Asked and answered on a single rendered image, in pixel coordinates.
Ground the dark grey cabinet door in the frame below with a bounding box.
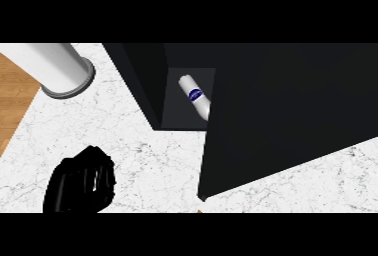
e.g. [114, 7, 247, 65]
[197, 43, 378, 202]

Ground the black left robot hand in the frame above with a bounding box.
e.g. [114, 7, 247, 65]
[42, 145, 119, 214]

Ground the white water bottle blue label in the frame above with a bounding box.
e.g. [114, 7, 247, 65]
[178, 74, 213, 121]

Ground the dark grey cabinet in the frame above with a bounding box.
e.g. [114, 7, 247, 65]
[102, 43, 219, 131]

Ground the white cylinder grey rim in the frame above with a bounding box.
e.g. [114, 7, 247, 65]
[0, 43, 98, 100]

